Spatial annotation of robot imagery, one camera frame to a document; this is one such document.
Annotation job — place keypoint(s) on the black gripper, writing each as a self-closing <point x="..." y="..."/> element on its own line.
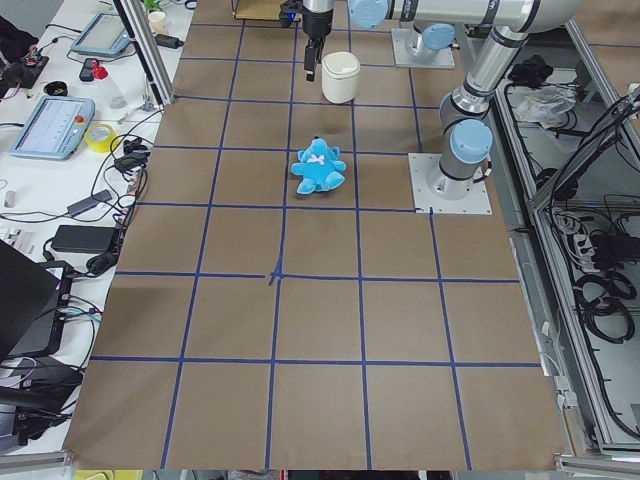
<point x="318" y="25"/>

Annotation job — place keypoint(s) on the white trash can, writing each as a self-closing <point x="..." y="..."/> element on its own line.
<point x="340" y="76"/>

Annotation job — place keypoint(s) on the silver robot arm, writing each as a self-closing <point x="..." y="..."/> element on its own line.
<point x="467" y="140"/>
<point x="428" y="39"/>

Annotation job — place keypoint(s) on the blue teddy bear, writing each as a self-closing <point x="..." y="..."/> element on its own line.
<point x="320" y="168"/>

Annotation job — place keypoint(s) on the paper cup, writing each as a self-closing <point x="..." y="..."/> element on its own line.
<point x="158" y="22"/>

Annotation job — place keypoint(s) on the far teach pendant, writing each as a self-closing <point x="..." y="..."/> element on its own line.
<point x="104" y="36"/>

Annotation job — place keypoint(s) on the teach pendant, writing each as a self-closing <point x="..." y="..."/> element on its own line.
<point x="55" y="128"/>
<point x="104" y="36"/>

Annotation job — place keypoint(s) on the yellow tape roll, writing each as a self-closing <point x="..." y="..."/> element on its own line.
<point x="99" y="137"/>

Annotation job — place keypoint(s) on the near teach pendant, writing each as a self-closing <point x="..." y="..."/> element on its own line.
<point x="55" y="128"/>

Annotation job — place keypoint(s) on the black power brick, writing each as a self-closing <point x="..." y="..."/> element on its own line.
<point x="83" y="239"/>

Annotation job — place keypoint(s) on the black laptop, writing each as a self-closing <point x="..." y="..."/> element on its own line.
<point x="33" y="296"/>

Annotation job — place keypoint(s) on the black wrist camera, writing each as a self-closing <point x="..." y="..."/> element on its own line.
<point x="289" y="11"/>

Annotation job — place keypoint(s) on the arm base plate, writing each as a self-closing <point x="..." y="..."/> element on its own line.
<point x="444" y="59"/>
<point x="435" y="193"/>

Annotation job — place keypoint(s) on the aluminium frame post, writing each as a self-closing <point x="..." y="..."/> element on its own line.
<point x="134" y="18"/>

